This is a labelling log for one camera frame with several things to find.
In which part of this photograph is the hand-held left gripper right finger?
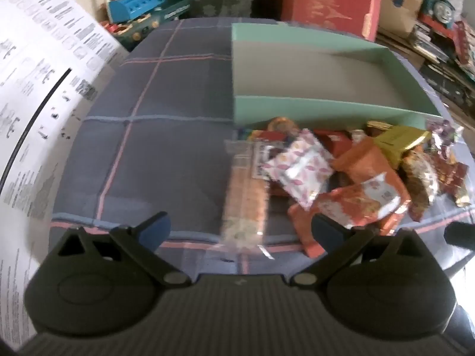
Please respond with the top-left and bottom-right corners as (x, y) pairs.
(289, 213), (442, 286)

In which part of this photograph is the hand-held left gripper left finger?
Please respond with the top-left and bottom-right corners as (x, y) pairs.
(45, 211), (191, 286)

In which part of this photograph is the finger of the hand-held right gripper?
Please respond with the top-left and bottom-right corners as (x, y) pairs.
(444, 222), (475, 248)

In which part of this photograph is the orange white striped packet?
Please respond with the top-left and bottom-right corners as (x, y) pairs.
(287, 172), (412, 258)

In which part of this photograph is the brown gold-edged packet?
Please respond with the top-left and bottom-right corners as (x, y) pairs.
(434, 156), (472, 206)

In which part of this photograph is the pink leaf print packet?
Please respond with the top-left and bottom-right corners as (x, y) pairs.
(260, 128), (335, 210)

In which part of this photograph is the plain orange snack packet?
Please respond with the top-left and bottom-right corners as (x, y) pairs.
(332, 135), (411, 201)

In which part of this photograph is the clear cracker packet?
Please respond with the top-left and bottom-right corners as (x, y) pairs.
(221, 139), (275, 260)

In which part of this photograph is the plain red snack packet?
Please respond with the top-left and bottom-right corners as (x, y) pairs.
(313, 130), (353, 156)

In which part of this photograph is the purple silver packet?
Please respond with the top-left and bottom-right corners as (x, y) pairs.
(427, 119), (464, 156)

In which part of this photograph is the yellow snack packet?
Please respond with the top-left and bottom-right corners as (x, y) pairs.
(373, 124), (433, 166)

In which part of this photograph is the round orange snack packet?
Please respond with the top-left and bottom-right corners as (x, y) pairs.
(267, 117), (301, 134)

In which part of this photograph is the green cardboard box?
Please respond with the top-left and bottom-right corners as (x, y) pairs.
(231, 22), (444, 130)

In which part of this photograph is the brown textured snack packet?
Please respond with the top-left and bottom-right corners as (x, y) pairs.
(403, 152), (440, 223)

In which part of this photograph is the blue plaid blanket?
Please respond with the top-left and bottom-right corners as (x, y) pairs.
(48, 17), (475, 279)

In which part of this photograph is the black electronic device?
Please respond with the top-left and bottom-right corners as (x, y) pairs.
(419, 63), (475, 101)

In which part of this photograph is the white printed paper sheet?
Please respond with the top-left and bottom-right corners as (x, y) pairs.
(0, 0), (129, 353)

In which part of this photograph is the stack of books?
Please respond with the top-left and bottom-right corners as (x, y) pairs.
(408, 22), (451, 63)

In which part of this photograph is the teal toy box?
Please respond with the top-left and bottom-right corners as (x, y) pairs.
(122, 0), (193, 50)

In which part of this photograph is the blue toy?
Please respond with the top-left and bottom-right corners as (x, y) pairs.
(107, 0), (167, 23)

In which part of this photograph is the blue toy train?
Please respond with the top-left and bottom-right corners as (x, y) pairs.
(419, 0), (464, 30)

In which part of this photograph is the brown cardboard box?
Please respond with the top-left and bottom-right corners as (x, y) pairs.
(379, 0), (433, 39)

